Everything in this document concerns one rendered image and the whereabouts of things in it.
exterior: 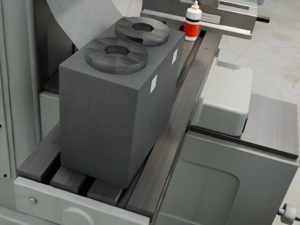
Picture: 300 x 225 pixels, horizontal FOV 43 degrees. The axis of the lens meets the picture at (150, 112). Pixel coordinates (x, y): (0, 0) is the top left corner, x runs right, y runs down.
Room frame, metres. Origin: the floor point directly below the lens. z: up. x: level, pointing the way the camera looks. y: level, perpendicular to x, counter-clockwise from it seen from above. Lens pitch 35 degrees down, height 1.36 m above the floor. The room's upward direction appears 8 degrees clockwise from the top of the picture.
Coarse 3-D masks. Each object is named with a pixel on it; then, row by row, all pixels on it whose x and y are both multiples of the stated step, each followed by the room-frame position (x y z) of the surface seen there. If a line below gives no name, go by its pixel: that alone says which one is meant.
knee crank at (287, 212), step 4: (284, 204) 0.84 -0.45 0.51; (288, 204) 0.83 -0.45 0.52; (280, 208) 0.82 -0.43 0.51; (284, 208) 0.82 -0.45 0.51; (288, 208) 0.81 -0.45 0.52; (292, 208) 0.81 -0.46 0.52; (280, 212) 0.81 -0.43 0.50; (284, 212) 0.81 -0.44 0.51; (288, 212) 0.80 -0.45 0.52; (292, 212) 0.80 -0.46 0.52; (296, 212) 0.82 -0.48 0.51; (280, 216) 0.83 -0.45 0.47; (284, 216) 0.79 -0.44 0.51; (288, 216) 0.79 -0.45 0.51; (292, 216) 0.79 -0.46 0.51; (296, 216) 0.80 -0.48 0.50; (280, 220) 0.81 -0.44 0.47; (284, 220) 0.79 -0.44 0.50; (288, 220) 0.79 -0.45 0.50; (292, 220) 0.78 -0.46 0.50; (296, 220) 0.80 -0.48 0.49; (288, 224) 0.79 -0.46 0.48
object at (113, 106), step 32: (128, 32) 0.56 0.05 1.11; (160, 32) 0.58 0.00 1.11; (64, 64) 0.46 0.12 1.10; (96, 64) 0.46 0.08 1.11; (128, 64) 0.46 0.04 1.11; (160, 64) 0.50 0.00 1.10; (64, 96) 0.45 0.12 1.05; (96, 96) 0.44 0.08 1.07; (128, 96) 0.42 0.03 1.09; (160, 96) 0.53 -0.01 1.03; (64, 128) 0.45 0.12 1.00; (96, 128) 0.44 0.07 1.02; (128, 128) 0.42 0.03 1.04; (160, 128) 0.56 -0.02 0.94; (64, 160) 0.45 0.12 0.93; (96, 160) 0.44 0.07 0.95; (128, 160) 0.42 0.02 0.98
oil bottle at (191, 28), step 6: (192, 6) 1.03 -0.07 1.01; (198, 6) 1.04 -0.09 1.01; (192, 12) 1.02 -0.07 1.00; (198, 12) 1.02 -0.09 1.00; (186, 18) 1.03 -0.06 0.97; (192, 18) 1.02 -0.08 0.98; (198, 18) 1.02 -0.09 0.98; (186, 24) 1.02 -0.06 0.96; (192, 24) 1.02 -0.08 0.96; (198, 24) 1.03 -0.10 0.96; (186, 30) 1.02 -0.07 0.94; (192, 30) 1.02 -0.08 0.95; (186, 36) 1.02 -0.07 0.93; (192, 36) 1.02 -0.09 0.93
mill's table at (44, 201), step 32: (192, 64) 0.88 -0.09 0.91; (192, 96) 0.72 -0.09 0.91; (32, 160) 0.46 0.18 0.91; (160, 160) 0.50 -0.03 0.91; (32, 192) 0.41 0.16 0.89; (64, 192) 0.41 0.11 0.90; (96, 192) 0.41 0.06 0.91; (128, 192) 0.44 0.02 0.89; (160, 192) 0.43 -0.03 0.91; (64, 224) 0.40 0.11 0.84; (96, 224) 0.38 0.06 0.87; (128, 224) 0.37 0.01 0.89
